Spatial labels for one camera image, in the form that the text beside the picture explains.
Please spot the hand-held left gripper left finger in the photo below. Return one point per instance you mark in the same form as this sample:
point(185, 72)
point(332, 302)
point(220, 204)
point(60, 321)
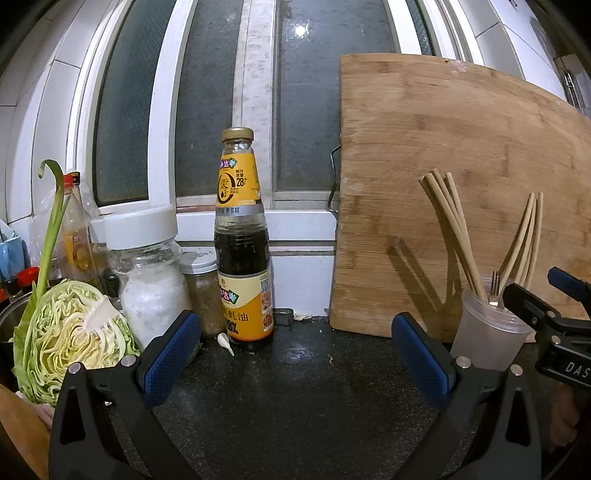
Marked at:
point(171, 355)

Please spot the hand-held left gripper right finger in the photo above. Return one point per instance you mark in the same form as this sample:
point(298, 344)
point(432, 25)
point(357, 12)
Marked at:
point(418, 360)

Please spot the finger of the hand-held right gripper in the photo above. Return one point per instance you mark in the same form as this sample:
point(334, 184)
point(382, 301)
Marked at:
point(570, 286)
point(535, 311)

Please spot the metal fork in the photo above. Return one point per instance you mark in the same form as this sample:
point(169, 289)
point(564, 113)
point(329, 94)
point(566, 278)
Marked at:
point(495, 288)

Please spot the translucent plastic cup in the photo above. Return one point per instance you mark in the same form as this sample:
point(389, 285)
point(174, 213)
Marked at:
point(485, 332)

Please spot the bunch of bamboo chopsticks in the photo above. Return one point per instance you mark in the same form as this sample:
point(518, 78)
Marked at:
point(461, 240)

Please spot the person's right hand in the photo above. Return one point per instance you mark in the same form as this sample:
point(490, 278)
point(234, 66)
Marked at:
point(567, 413)

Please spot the garlic clove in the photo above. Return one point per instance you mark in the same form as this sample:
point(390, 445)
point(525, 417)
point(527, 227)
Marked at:
point(226, 344)

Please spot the small spice jar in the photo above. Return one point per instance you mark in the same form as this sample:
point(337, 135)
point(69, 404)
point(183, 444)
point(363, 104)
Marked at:
point(203, 295)

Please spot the salt jar white lid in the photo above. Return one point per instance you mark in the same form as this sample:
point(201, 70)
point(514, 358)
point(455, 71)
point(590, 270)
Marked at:
point(147, 286)

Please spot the halved green cabbage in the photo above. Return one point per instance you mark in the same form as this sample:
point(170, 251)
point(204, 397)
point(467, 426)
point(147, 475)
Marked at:
point(69, 341)

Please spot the small grey metal object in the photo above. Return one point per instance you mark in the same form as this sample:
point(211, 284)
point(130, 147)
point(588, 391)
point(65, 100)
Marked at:
point(282, 317)

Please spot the dark sauce bottle yellow label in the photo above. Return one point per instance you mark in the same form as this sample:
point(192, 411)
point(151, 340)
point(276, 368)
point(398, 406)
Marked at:
point(242, 258)

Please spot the oil bottle red cap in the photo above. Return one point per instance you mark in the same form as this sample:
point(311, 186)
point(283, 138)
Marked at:
point(78, 230)

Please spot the metal pot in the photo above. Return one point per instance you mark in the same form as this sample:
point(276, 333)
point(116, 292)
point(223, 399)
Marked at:
point(11, 318)

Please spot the orange wooden board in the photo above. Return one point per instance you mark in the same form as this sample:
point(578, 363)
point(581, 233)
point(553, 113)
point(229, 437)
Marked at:
point(21, 434)

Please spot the green onion stalk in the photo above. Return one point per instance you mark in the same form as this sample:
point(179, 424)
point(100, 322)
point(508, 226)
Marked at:
point(50, 230)

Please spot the blue cup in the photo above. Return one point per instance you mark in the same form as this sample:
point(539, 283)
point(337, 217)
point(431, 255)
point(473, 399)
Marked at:
point(11, 256)

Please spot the clear plastic bag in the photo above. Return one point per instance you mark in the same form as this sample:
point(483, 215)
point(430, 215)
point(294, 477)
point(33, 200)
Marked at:
point(44, 207)

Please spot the wooden cutting board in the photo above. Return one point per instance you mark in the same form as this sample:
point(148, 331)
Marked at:
point(438, 138)

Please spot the frosted glass window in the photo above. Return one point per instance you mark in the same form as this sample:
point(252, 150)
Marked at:
point(124, 115)

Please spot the metal wall rack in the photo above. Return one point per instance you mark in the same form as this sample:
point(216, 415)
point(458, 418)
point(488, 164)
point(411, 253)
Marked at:
point(575, 83)

